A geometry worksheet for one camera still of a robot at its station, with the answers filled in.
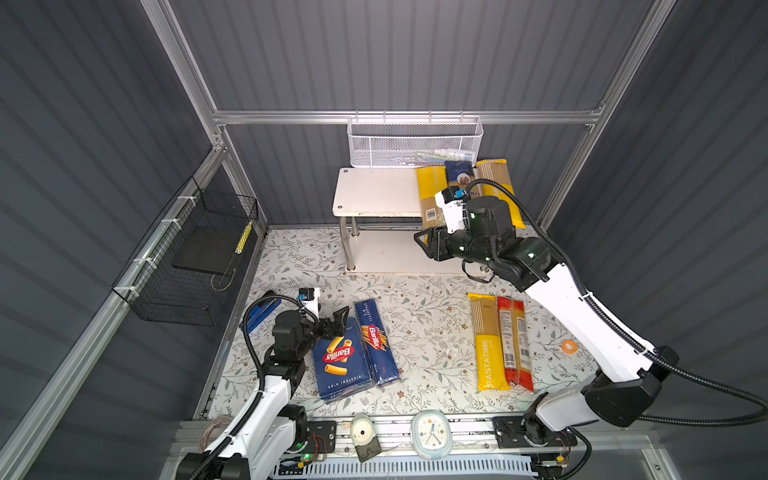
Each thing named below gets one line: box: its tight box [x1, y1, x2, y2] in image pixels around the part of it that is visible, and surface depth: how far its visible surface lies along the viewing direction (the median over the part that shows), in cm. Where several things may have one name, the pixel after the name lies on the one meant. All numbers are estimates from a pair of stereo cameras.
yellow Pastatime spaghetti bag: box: [476, 159, 526, 229], surface depth 86 cm
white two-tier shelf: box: [332, 167, 494, 279], surface depth 85 cm
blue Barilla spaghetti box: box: [354, 298, 400, 387], surface depth 87 cm
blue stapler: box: [247, 298, 282, 333], surface depth 96 cm
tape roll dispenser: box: [350, 412, 383, 463], surface depth 69 cm
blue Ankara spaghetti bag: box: [444, 160, 475, 187], surface depth 88 cm
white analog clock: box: [411, 409, 453, 460], surface depth 74 cm
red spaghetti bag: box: [498, 297, 535, 393], surface depth 86 cm
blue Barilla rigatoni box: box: [312, 317, 376, 403], surface depth 80 cm
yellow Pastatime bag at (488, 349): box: [468, 293, 511, 392], surface depth 88 cm
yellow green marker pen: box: [234, 220, 253, 255], surface depth 82 cm
